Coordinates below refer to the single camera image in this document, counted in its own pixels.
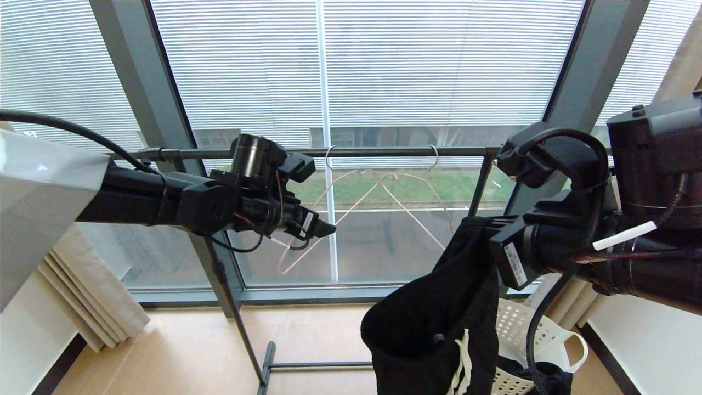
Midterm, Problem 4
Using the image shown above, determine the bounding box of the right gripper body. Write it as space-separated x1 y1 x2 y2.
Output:
487 216 605 291

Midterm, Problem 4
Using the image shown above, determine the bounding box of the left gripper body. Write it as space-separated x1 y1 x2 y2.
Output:
237 195 319 241

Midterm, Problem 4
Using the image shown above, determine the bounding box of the pink clothes hanger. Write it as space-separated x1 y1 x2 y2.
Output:
378 144 456 251
277 144 382 275

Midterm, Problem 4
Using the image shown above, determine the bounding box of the white laundry basket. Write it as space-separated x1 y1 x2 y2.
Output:
491 298 589 395

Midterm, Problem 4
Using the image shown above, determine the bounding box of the black clothes rack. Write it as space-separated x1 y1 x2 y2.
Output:
112 144 511 395

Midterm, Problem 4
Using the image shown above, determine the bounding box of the heap of clothes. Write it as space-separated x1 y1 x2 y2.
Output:
496 355 574 395

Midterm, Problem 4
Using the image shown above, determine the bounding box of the beige curtain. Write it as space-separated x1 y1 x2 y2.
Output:
524 16 702 330
36 222 150 353

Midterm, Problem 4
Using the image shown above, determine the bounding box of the window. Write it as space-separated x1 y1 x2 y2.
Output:
0 0 702 305

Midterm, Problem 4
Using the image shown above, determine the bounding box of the black cable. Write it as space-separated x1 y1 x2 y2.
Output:
0 109 160 175
516 127 612 395
208 233 265 254

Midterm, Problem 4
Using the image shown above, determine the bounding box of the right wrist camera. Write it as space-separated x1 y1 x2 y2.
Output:
496 122 604 223

